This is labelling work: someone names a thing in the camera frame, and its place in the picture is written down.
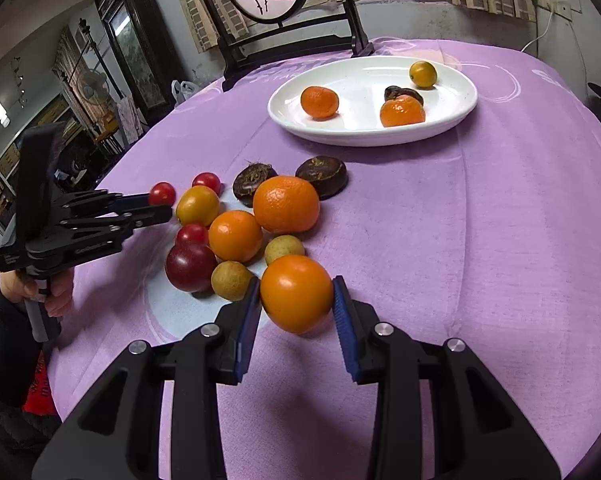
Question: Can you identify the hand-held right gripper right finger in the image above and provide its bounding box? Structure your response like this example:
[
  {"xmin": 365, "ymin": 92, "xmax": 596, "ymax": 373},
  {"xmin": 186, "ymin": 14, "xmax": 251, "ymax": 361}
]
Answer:
[{"xmin": 331, "ymin": 275, "xmax": 561, "ymax": 480}]

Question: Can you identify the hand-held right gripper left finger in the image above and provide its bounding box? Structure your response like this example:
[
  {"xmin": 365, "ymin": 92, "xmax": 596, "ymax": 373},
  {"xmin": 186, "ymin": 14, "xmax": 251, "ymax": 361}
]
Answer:
[{"xmin": 33, "ymin": 276, "xmax": 264, "ymax": 480}]

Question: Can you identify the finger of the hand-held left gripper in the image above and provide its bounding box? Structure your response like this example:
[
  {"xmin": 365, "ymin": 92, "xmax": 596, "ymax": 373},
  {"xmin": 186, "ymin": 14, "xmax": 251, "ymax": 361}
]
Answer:
[
  {"xmin": 50, "ymin": 190, "xmax": 154, "ymax": 212},
  {"xmin": 55, "ymin": 205, "xmax": 174, "ymax": 256}
]

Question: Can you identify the red cherry tomato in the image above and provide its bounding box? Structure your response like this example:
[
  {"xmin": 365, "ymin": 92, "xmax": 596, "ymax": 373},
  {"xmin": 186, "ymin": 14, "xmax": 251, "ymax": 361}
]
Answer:
[
  {"xmin": 192, "ymin": 172, "xmax": 222, "ymax": 196},
  {"xmin": 175, "ymin": 223, "xmax": 210, "ymax": 247},
  {"xmin": 149, "ymin": 181, "xmax": 176, "ymax": 207}
]

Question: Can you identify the yellow-orange tomato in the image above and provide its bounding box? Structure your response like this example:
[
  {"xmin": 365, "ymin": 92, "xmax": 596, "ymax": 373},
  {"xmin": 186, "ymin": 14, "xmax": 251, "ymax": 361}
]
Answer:
[{"xmin": 175, "ymin": 185, "xmax": 221, "ymax": 227}]

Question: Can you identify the tan longan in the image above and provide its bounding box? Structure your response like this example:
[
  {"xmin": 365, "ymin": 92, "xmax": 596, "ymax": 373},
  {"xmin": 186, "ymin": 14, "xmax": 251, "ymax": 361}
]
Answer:
[
  {"xmin": 264, "ymin": 234, "xmax": 305, "ymax": 266},
  {"xmin": 211, "ymin": 261, "xmax": 255, "ymax": 301}
]

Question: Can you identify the dark red plum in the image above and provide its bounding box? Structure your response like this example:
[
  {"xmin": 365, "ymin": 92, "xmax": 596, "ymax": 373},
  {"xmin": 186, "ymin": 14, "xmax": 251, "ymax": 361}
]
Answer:
[{"xmin": 165, "ymin": 242, "xmax": 218, "ymax": 293}]

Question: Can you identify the hairy dark water chestnut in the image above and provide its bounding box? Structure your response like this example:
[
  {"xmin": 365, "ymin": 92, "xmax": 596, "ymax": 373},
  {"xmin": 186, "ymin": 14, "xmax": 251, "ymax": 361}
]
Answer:
[{"xmin": 232, "ymin": 162, "xmax": 279, "ymax": 208}]

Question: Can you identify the large orange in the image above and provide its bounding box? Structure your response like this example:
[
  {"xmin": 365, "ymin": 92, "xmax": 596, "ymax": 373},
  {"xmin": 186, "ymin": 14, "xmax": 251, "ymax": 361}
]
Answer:
[{"xmin": 253, "ymin": 175, "xmax": 321, "ymax": 234}]

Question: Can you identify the smooth dark water chestnut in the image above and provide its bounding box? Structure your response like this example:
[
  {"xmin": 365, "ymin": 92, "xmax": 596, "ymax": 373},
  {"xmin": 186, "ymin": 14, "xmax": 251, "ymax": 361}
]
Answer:
[{"xmin": 295, "ymin": 156, "xmax": 349, "ymax": 201}]

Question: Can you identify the white oval plate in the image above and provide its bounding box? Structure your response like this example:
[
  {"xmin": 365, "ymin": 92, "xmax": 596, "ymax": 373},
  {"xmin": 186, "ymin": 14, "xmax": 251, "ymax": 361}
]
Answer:
[{"xmin": 267, "ymin": 56, "xmax": 478, "ymax": 147}]

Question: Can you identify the person's left forearm dark sleeve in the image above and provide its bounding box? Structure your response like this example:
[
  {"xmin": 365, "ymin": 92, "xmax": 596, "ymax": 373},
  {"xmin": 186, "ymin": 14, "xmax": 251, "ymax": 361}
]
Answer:
[{"xmin": 0, "ymin": 280, "xmax": 56, "ymax": 411}]

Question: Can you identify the person's left hand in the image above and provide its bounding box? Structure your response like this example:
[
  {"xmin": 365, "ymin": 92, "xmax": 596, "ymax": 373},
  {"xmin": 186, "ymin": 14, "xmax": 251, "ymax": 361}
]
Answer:
[{"xmin": 0, "ymin": 267, "xmax": 75, "ymax": 318}]

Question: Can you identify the standing fan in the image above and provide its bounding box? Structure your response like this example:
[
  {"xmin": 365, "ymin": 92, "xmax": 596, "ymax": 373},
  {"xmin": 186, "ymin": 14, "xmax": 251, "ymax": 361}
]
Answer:
[{"xmin": 73, "ymin": 67, "xmax": 126, "ymax": 156}]

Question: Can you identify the white plastic bag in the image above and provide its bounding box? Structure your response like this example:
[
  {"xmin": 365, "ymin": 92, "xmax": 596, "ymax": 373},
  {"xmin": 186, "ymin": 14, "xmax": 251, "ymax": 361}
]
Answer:
[{"xmin": 171, "ymin": 79, "xmax": 201, "ymax": 106}]

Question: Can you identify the dark wooden cabinet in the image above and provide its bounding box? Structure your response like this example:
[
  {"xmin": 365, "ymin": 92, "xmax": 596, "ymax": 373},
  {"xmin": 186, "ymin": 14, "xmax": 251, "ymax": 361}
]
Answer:
[{"xmin": 94, "ymin": 0, "xmax": 176, "ymax": 111}]

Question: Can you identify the purple tablecloth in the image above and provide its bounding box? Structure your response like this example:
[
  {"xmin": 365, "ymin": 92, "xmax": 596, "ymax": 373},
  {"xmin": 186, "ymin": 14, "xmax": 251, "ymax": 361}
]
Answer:
[{"xmin": 45, "ymin": 37, "xmax": 601, "ymax": 480}]

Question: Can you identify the red bag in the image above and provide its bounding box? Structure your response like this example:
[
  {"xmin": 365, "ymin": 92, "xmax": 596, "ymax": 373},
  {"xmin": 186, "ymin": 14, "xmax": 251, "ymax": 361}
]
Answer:
[{"xmin": 23, "ymin": 350, "xmax": 58, "ymax": 416}]

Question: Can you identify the small mandarin orange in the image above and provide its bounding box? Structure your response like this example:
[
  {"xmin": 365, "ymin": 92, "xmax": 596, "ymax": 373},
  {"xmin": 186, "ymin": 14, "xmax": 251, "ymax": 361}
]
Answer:
[
  {"xmin": 379, "ymin": 98, "xmax": 426, "ymax": 128},
  {"xmin": 301, "ymin": 86, "xmax": 340, "ymax": 120}
]

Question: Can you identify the small dark water chestnut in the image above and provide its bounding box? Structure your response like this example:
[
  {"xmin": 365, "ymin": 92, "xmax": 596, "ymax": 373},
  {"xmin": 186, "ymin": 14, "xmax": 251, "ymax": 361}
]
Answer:
[{"xmin": 384, "ymin": 85, "xmax": 424, "ymax": 107}]

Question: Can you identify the yellow kumquat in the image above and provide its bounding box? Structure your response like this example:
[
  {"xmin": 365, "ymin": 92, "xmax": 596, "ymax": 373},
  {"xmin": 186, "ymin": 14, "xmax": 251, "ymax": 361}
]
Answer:
[{"xmin": 409, "ymin": 61, "xmax": 438, "ymax": 89}]

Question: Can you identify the white cable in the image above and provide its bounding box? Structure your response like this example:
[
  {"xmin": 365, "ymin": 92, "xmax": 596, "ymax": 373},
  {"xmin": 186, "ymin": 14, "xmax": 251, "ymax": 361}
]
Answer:
[{"xmin": 520, "ymin": 9, "xmax": 555, "ymax": 53}]

